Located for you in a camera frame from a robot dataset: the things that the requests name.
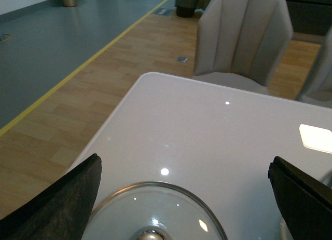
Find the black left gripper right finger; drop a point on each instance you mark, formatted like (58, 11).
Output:
(303, 201)

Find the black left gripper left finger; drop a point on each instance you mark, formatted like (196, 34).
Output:
(62, 210)

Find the glass pot lid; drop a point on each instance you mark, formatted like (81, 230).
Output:
(153, 210)

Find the white electric cooking pot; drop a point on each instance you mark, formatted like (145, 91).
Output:
(327, 179)

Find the right beige upholstered chair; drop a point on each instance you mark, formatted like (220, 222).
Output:
(316, 88)

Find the beige upholstered chair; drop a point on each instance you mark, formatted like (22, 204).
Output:
(241, 42)
(316, 88)

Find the left beige upholstered chair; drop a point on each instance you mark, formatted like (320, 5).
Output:
(241, 42)

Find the floor power socket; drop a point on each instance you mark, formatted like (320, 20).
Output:
(182, 59)

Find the dark kitchen counter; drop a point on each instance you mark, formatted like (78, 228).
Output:
(310, 16)

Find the striped woven basket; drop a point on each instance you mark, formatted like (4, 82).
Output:
(185, 8)

